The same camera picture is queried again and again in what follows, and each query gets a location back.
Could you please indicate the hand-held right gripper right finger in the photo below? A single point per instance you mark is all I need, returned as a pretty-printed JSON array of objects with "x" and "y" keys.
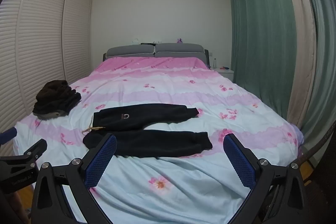
[{"x": 239, "y": 162}]

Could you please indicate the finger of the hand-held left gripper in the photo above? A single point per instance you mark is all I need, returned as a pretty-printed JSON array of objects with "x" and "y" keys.
[
  {"x": 35, "y": 150},
  {"x": 8, "y": 134}
]

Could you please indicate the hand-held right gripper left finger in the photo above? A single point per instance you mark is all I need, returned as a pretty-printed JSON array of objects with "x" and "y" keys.
[{"x": 102, "y": 161}]

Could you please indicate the black pants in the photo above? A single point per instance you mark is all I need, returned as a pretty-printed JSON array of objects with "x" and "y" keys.
[{"x": 149, "y": 140}]

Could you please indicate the pile of dark clothes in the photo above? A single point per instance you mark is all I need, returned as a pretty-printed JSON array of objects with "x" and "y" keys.
[{"x": 53, "y": 99}]

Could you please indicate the dark curved bar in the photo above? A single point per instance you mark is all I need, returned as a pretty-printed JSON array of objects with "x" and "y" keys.
[{"x": 321, "y": 141}]

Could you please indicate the white nightstand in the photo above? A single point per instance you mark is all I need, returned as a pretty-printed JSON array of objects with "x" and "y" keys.
[{"x": 226, "y": 74}]

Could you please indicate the pink floral blanket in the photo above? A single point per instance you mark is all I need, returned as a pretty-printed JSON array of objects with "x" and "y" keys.
[{"x": 162, "y": 87}]

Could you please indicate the clear bottle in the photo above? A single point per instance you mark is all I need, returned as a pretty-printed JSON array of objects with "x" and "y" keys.
[{"x": 215, "y": 64}]

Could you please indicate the grey padded headboard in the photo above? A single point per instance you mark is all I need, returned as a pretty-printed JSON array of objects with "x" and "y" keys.
[{"x": 157, "y": 50}]

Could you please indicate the green curtain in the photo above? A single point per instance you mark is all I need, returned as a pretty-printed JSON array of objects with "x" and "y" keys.
[
  {"x": 325, "y": 43},
  {"x": 257, "y": 37}
]

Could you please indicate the dark flat object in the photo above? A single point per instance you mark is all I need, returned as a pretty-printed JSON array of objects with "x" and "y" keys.
[{"x": 149, "y": 43}]

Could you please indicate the beige curtain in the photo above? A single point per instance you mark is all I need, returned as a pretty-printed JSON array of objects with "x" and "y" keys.
[{"x": 302, "y": 50}]

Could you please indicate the small purple toy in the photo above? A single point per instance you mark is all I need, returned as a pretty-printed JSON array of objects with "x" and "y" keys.
[{"x": 180, "y": 40}]

